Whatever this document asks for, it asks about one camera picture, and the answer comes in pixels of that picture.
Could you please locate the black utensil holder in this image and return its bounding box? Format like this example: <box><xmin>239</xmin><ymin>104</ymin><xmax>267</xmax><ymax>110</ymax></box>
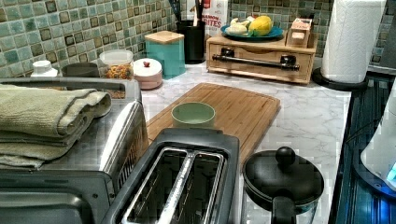
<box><xmin>177</xmin><ymin>21</ymin><xmax>205</xmax><ymax>64</ymax></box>

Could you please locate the white paper towel roll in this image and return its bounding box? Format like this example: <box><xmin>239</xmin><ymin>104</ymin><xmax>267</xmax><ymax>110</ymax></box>
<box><xmin>321</xmin><ymin>0</ymin><xmax>387</xmax><ymax>84</ymax></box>

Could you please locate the folded beige towel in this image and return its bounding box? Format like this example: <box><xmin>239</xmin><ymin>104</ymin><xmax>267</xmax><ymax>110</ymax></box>
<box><xmin>0</xmin><ymin>85</ymin><xmax>111</xmax><ymax>168</ymax></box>

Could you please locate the black paper towel holder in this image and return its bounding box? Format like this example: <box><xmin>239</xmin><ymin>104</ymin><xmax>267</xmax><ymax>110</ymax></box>
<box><xmin>311</xmin><ymin>68</ymin><xmax>368</xmax><ymax>91</ymax></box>

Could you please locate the pink jar with white lid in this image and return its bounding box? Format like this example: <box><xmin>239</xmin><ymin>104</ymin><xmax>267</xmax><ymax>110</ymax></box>
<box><xmin>134</xmin><ymin>58</ymin><xmax>163</xmax><ymax>90</ymax></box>

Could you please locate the green ceramic bowl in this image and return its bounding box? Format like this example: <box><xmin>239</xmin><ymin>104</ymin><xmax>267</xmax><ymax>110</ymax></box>
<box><xmin>171</xmin><ymin>102</ymin><xmax>216</xmax><ymax>128</ymax></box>

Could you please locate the black two-slot toaster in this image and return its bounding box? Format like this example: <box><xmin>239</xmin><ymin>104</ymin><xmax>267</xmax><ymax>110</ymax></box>
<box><xmin>101</xmin><ymin>128</ymin><xmax>239</xmax><ymax>224</ymax></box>

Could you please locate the black drawer handle bar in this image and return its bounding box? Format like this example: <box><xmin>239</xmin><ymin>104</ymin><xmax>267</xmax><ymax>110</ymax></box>
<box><xmin>212</xmin><ymin>48</ymin><xmax>300</xmax><ymax>71</ymax></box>

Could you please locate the cinnamon bites cereal box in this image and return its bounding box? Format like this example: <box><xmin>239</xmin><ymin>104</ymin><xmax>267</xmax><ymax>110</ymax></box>
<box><xmin>187</xmin><ymin>0</ymin><xmax>229</xmax><ymax>37</ymax></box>

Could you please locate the yellow toy lemon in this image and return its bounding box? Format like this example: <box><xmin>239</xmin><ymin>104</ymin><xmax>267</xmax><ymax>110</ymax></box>
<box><xmin>248</xmin><ymin>16</ymin><xmax>273</xmax><ymax>36</ymax></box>

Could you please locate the small white bottle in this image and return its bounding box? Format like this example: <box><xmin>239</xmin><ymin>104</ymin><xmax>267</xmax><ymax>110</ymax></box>
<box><xmin>32</xmin><ymin>60</ymin><xmax>58</xmax><ymax>77</ymax></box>

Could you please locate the silver toaster oven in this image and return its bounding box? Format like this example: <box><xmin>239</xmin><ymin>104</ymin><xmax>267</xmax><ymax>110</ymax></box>
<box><xmin>0</xmin><ymin>77</ymin><xmax>148</xmax><ymax>224</ymax></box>

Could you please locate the teal canister with wooden lid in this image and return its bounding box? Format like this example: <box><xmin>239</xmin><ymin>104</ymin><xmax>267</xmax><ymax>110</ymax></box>
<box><xmin>145</xmin><ymin>31</ymin><xmax>186</xmax><ymax>79</ymax></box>

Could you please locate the wooden spoon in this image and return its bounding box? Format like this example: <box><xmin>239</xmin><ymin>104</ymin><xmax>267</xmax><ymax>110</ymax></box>
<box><xmin>193</xmin><ymin>0</ymin><xmax>204</xmax><ymax>26</ymax></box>

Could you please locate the blue plate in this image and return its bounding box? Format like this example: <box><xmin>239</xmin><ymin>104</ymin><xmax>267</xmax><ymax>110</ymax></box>
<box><xmin>220</xmin><ymin>25</ymin><xmax>283</xmax><ymax>41</ymax></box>

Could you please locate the black pot with lid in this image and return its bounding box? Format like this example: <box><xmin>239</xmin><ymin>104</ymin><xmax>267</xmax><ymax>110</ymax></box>
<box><xmin>243</xmin><ymin>147</ymin><xmax>324</xmax><ymax>224</ymax></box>

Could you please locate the bamboo cutting board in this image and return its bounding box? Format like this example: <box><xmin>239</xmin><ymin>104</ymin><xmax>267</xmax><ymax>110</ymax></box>
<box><xmin>147</xmin><ymin>83</ymin><xmax>280</xmax><ymax>163</ymax></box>

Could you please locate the tea bag box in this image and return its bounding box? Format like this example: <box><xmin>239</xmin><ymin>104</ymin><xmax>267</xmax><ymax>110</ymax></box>
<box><xmin>286</xmin><ymin>18</ymin><xmax>313</xmax><ymax>48</ymax></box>

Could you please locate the clear cereal jar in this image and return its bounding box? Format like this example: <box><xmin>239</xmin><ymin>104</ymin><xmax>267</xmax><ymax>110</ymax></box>
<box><xmin>99</xmin><ymin>49</ymin><xmax>134</xmax><ymax>79</ymax></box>

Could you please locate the toy banana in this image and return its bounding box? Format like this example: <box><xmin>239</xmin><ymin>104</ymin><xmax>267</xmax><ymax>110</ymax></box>
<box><xmin>225</xmin><ymin>18</ymin><xmax>250</xmax><ymax>35</ymax></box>

